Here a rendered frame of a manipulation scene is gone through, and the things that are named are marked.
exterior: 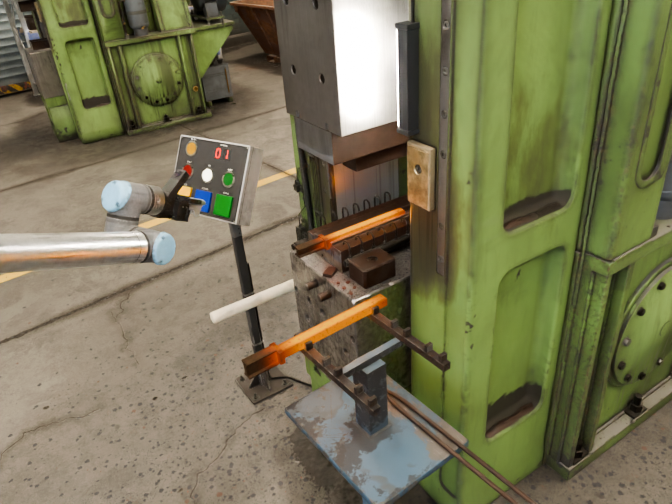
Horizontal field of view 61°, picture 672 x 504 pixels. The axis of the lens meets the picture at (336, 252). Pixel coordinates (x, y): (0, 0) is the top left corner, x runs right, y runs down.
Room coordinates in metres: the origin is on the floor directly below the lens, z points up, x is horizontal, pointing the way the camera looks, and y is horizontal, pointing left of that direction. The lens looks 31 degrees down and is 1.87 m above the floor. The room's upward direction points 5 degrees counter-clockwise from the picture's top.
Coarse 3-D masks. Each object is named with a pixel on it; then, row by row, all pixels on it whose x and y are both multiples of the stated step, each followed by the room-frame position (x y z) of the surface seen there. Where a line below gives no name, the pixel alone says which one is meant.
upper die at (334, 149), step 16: (304, 128) 1.61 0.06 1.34; (320, 128) 1.53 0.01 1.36; (384, 128) 1.57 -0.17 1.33; (304, 144) 1.61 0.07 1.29; (320, 144) 1.53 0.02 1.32; (336, 144) 1.49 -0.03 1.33; (352, 144) 1.51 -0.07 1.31; (368, 144) 1.54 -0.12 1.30; (384, 144) 1.57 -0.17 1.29; (336, 160) 1.49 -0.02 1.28
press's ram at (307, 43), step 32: (288, 0) 1.62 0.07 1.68; (320, 0) 1.48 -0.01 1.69; (352, 0) 1.47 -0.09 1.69; (384, 0) 1.52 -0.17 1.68; (288, 32) 1.63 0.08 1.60; (320, 32) 1.49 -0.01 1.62; (352, 32) 1.46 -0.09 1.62; (384, 32) 1.51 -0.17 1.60; (288, 64) 1.65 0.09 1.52; (320, 64) 1.50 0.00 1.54; (352, 64) 1.46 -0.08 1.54; (384, 64) 1.51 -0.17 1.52; (288, 96) 1.67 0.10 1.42; (320, 96) 1.51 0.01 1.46; (352, 96) 1.46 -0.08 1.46; (384, 96) 1.51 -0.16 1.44; (352, 128) 1.46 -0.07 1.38
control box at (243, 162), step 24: (216, 144) 1.98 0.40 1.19; (240, 144) 1.92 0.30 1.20; (192, 168) 1.99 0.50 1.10; (216, 168) 1.93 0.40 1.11; (240, 168) 1.88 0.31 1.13; (192, 192) 1.94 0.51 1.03; (216, 192) 1.89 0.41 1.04; (240, 192) 1.83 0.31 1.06; (216, 216) 1.84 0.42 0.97; (240, 216) 1.81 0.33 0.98
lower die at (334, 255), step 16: (368, 208) 1.78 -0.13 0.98; (384, 208) 1.75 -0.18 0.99; (336, 224) 1.68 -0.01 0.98; (352, 224) 1.65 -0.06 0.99; (384, 224) 1.63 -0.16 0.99; (400, 224) 1.62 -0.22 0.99; (336, 240) 1.54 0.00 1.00; (352, 240) 1.54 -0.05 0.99; (368, 240) 1.53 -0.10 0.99; (336, 256) 1.50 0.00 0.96
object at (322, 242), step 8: (400, 208) 1.70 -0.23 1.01; (376, 216) 1.66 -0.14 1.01; (384, 216) 1.65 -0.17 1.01; (392, 216) 1.66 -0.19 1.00; (360, 224) 1.61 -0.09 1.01; (368, 224) 1.61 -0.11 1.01; (336, 232) 1.57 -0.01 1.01; (344, 232) 1.57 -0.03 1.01; (352, 232) 1.58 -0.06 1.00; (312, 240) 1.53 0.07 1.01; (320, 240) 1.52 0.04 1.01; (328, 240) 1.52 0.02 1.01; (296, 248) 1.49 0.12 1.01; (304, 248) 1.49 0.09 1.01; (312, 248) 1.51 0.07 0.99; (320, 248) 1.52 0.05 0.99; (328, 248) 1.52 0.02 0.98; (304, 256) 1.49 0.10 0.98
